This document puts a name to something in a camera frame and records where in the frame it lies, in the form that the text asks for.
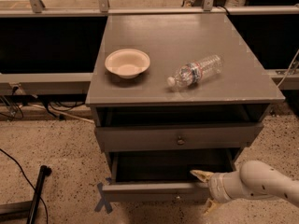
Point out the white paper bowl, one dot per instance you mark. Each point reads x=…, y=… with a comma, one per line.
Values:
x=127, y=63

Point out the clear plastic water bottle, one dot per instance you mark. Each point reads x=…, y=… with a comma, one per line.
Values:
x=194, y=72

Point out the metal railing frame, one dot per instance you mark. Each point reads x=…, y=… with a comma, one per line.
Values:
x=13, y=9

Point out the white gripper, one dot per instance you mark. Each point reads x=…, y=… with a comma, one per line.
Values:
x=215, y=187

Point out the grey drawer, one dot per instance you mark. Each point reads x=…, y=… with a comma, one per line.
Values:
x=177, y=137
x=145, y=176

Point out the blue tape cross mark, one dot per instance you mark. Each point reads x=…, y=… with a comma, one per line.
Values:
x=103, y=203

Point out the black metal stand leg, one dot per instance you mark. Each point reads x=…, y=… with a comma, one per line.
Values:
x=28, y=208

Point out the grey top drawer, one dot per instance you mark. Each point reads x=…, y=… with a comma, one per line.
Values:
x=177, y=137

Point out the grey wooden drawer cabinet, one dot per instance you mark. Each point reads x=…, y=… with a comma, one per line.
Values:
x=241, y=93

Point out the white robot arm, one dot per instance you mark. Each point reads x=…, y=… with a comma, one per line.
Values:
x=255, y=180

